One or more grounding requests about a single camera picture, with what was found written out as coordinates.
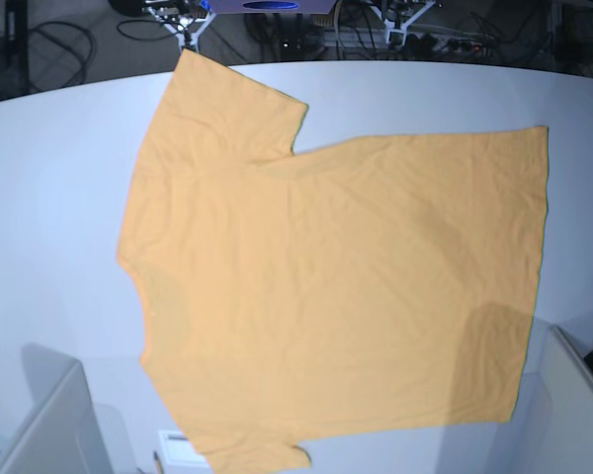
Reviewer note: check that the orange yellow T-shirt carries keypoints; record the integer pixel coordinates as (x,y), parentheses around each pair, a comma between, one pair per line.
(382,283)

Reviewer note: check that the white power strip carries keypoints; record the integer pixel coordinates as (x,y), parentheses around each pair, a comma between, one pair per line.
(364,38)

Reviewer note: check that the blue device with oval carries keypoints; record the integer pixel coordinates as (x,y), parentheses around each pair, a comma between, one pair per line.
(272,6)

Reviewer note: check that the pencil on table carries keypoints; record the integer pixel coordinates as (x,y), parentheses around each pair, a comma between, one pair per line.
(157,462)

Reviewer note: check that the grey partition panel left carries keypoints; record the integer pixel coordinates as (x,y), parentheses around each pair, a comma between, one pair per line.
(61,434)

